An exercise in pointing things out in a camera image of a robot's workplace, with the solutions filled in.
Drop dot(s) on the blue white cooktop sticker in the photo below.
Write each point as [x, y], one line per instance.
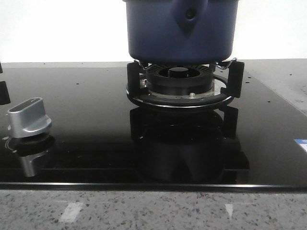
[302, 143]

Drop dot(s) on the black round gas burner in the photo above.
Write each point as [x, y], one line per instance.
[182, 80]

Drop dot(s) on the dark blue saucepan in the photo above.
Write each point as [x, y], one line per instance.
[181, 31]

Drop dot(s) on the black left pan support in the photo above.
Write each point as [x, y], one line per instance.
[4, 93]

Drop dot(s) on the black glass gas cooktop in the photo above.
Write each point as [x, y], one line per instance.
[99, 140]

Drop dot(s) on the silver stove control knob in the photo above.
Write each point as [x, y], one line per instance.
[29, 119]

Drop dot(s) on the black pan support grate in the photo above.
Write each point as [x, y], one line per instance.
[227, 84]

